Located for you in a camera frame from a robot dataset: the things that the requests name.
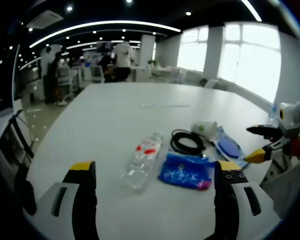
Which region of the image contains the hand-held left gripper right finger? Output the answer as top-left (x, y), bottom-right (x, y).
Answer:
top-left (207, 159), bottom-right (283, 240)

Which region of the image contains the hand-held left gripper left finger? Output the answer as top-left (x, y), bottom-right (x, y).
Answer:
top-left (27, 160), bottom-right (101, 240)

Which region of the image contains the clear package with blue disc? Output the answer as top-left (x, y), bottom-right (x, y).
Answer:
top-left (213, 126), bottom-right (248, 169)

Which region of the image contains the white paper cup item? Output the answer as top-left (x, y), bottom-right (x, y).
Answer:
top-left (191, 120), bottom-right (218, 140)

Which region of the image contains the blue plastic pouch item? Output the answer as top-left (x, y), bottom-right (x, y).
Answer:
top-left (157, 151), bottom-right (216, 191)

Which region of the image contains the clear plastic bottle item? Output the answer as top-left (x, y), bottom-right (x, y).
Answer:
top-left (121, 131), bottom-right (165, 192)

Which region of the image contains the black cable item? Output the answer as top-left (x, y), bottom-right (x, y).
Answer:
top-left (170, 129), bottom-right (207, 154)

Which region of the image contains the small clear water bottle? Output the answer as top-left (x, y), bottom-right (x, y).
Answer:
top-left (269, 103), bottom-right (278, 121)

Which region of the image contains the white office chair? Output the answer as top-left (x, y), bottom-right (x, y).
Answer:
top-left (259, 159), bottom-right (300, 220)

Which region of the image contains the black office chair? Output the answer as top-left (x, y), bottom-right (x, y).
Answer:
top-left (14, 163), bottom-right (38, 217)

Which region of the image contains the row of white office chairs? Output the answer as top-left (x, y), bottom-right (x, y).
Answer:
top-left (169, 67), bottom-right (227, 91)

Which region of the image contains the white mesh desk chair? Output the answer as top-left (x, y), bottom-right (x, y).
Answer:
top-left (91, 65), bottom-right (106, 84)

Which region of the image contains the curved ceiling light strip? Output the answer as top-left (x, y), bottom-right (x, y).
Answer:
top-left (29, 20), bottom-right (182, 48)

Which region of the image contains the ceiling air conditioner vent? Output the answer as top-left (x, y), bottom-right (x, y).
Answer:
top-left (26, 9), bottom-right (65, 30)

